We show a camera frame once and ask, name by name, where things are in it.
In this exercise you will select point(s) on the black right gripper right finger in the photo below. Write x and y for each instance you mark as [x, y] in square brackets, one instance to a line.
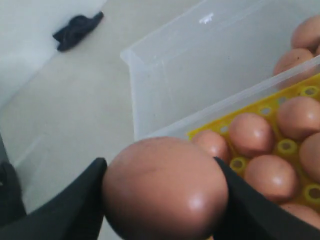
[250, 216]

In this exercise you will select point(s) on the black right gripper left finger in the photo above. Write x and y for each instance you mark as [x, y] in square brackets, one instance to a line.
[74, 214]

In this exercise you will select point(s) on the brown egg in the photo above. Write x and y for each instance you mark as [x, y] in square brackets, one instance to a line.
[317, 53]
[214, 144]
[164, 188]
[303, 212]
[291, 59]
[299, 117]
[251, 135]
[309, 156]
[273, 177]
[307, 34]

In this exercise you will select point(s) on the yellow plastic egg tray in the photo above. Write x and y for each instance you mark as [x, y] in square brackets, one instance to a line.
[285, 148]

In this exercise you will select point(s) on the clear plastic bin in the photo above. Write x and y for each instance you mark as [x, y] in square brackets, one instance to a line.
[216, 58]

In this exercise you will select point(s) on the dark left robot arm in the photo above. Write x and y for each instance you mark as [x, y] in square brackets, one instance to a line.
[75, 213]

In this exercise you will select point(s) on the dark object at left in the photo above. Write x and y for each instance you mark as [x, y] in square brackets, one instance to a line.
[76, 30]

